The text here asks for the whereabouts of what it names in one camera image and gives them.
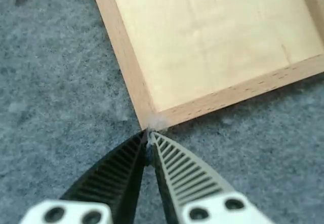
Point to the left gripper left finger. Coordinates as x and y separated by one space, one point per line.
114 173

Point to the square wooden tray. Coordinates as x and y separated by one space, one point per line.
202 44

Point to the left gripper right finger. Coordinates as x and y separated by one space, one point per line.
187 176

